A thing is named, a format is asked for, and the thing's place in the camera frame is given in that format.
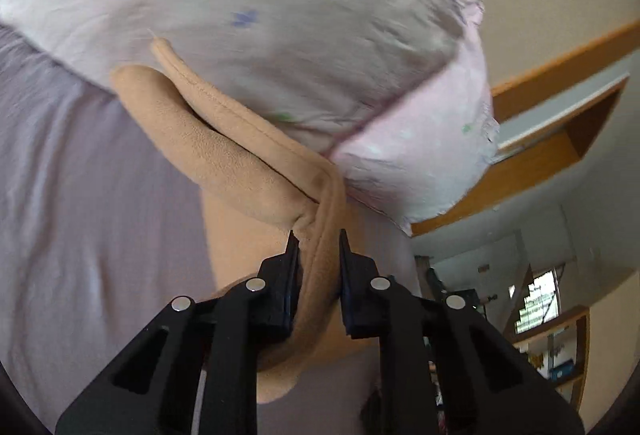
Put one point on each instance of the tan fleece garment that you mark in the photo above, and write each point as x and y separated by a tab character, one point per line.
235	155

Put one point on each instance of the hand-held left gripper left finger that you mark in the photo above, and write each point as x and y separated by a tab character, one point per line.
289	287

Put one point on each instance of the wooden wall shelf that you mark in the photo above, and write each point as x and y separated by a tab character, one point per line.
545	125

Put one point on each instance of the lavender bed sheet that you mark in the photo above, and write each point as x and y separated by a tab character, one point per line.
90	235

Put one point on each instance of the wooden bookshelf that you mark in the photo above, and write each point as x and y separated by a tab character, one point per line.
555	355

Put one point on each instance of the window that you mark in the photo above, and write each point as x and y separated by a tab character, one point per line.
537	302

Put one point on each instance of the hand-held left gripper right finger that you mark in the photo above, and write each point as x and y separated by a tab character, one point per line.
348	295

